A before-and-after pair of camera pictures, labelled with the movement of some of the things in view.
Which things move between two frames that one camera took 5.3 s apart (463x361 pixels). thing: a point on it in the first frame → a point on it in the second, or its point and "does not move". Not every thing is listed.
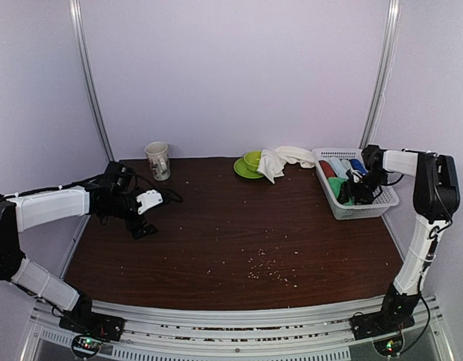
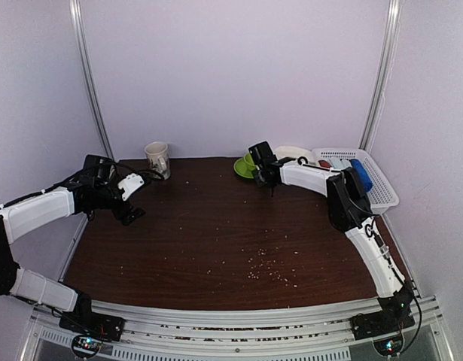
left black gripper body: [132, 225] → [119, 213]
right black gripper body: [363, 191] → [260, 180]
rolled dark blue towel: [357, 165] does not move
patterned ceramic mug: [158, 156] does not move
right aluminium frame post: [382, 74] does not move
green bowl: [252, 159] does not move
